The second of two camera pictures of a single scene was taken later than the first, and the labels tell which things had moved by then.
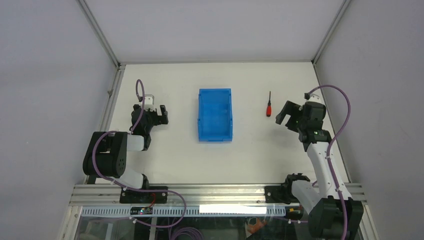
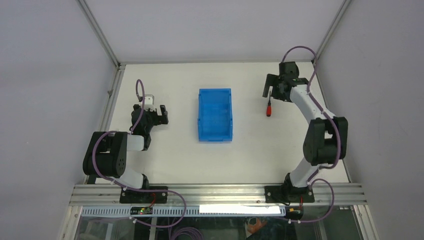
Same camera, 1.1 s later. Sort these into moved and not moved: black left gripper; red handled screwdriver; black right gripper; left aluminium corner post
Moved: black right gripper
Not moved: red handled screwdriver; black left gripper; left aluminium corner post
